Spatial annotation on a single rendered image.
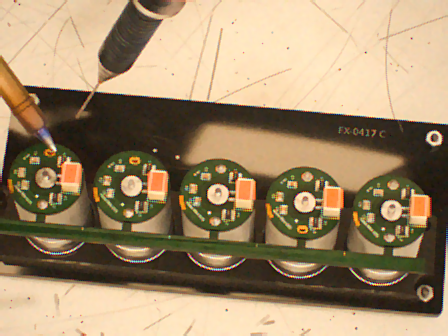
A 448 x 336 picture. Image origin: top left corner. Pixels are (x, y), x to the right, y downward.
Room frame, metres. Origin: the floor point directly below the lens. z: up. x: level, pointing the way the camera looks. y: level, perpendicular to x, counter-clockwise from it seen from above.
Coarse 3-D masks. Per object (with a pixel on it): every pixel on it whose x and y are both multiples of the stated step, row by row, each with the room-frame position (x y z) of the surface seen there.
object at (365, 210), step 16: (384, 176) 0.20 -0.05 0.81; (400, 176) 0.20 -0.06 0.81; (368, 192) 0.19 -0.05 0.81; (384, 192) 0.19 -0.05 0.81; (400, 192) 0.19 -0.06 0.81; (416, 192) 0.19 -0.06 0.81; (352, 208) 0.19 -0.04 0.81; (368, 208) 0.19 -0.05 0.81; (368, 224) 0.18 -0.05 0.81; (384, 224) 0.18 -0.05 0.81; (400, 224) 0.18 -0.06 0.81; (368, 240) 0.18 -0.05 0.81; (384, 240) 0.18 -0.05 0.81; (400, 240) 0.18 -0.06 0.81
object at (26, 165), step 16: (16, 160) 0.20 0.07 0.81; (32, 160) 0.20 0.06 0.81; (48, 160) 0.20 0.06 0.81; (64, 160) 0.20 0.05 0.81; (16, 176) 0.20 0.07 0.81; (32, 176) 0.20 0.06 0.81; (16, 192) 0.19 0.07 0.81; (32, 192) 0.19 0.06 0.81; (48, 192) 0.19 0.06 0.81; (64, 192) 0.19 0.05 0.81; (80, 192) 0.19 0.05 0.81; (32, 208) 0.19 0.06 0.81; (48, 208) 0.19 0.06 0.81; (64, 208) 0.19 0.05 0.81
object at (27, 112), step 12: (0, 60) 0.23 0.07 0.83; (0, 72) 0.23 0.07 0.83; (12, 72) 0.23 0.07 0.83; (0, 84) 0.22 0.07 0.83; (12, 84) 0.22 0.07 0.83; (12, 96) 0.22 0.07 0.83; (24, 96) 0.22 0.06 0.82; (12, 108) 0.22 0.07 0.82; (24, 108) 0.22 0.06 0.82; (36, 108) 0.22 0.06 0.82; (24, 120) 0.21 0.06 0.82; (36, 120) 0.21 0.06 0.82
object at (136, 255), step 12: (132, 192) 0.19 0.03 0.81; (168, 204) 0.19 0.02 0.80; (156, 216) 0.19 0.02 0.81; (168, 216) 0.19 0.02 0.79; (108, 228) 0.19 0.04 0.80; (120, 228) 0.18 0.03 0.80; (132, 228) 0.18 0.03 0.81; (144, 228) 0.18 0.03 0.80; (156, 228) 0.18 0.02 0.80; (168, 228) 0.19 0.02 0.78; (120, 252) 0.18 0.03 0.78; (132, 252) 0.18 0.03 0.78; (144, 252) 0.18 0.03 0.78; (156, 252) 0.18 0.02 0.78
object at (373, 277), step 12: (384, 204) 0.19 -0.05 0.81; (396, 204) 0.19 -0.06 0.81; (384, 216) 0.18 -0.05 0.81; (396, 216) 0.18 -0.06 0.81; (348, 240) 0.19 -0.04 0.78; (360, 240) 0.18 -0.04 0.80; (420, 240) 0.18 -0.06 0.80; (372, 252) 0.18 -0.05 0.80; (396, 252) 0.17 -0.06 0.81; (408, 252) 0.18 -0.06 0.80; (360, 276) 0.18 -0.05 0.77; (372, 276) 0.17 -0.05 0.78; (384, 276) 0.17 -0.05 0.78; (396, 276) 0.17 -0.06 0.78
